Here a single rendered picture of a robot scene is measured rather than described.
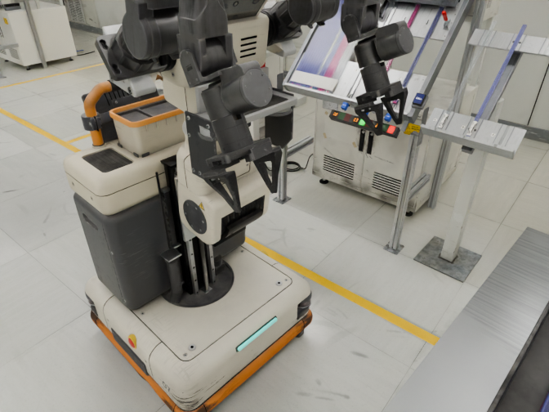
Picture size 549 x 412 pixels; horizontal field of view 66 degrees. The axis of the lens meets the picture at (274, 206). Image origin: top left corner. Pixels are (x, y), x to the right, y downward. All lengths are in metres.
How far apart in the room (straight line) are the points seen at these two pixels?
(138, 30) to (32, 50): 5.08
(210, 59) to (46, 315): 1.61
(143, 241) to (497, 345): 1.01
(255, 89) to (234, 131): 0.09
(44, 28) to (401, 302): 5.03
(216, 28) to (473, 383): 0.67
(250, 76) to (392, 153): 1.80
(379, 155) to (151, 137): 1.44
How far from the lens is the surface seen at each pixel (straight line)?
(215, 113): 0.70
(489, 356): 0.82
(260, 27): 1.08
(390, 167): 2.42
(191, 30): 0.70
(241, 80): 0.64
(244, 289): 1.59
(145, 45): 0.78
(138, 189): 1.31
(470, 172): 2.03
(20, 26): 5.79
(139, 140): 1.32
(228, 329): 1.47
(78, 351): 1.92
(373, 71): 1.02
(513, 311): 0.92
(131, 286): 1.47
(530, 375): 0.81
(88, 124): 1.42
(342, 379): 1.70
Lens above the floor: 1.39
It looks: 33 degrees down
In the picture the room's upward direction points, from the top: straight up
